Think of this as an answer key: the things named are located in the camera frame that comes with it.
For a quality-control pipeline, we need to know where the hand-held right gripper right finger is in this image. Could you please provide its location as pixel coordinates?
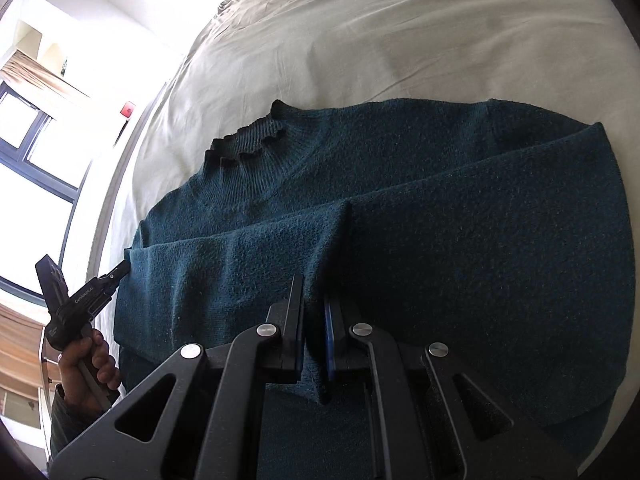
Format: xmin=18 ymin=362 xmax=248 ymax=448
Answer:
xmin=324 ymin=294 xmax=581 ymax=480

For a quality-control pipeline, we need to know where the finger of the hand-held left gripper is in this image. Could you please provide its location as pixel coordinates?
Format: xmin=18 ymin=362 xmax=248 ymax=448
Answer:
xmin=97 ymin=260 xmax=130 ymax=288

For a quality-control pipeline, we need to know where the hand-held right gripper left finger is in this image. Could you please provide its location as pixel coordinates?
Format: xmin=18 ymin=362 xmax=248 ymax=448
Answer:
xmin=47 ymin=274 xmax=307 ymax=480

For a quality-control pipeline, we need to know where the dark teal knit sweater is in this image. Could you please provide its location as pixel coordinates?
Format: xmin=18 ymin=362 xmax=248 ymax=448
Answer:
xmin=112 ymin=99 xmax=636 ymax=480

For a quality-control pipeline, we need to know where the person's left forearm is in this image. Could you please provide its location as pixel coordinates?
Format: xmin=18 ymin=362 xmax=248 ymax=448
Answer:
xmin=49 ymin=385 xmax=108 ymax=467

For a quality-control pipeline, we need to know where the person's left hand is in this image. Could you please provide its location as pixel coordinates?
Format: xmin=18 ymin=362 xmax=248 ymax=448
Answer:
xmin=57 ymin=332 xmax=122 ymax=409

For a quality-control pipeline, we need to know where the dark framed window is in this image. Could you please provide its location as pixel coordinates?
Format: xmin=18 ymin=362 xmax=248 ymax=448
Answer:
xmin=0 ymin=80 xmax=87 ymax=303

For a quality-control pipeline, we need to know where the brown curtain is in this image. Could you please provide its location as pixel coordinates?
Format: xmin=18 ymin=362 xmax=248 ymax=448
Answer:
xmin=0 ymin=52 xmax=92 ymax=100

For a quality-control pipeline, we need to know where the bed with beige sheet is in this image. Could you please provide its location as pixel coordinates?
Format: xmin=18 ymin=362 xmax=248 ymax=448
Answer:
xmin=75 ymin=0 xmax=640 ymax=480

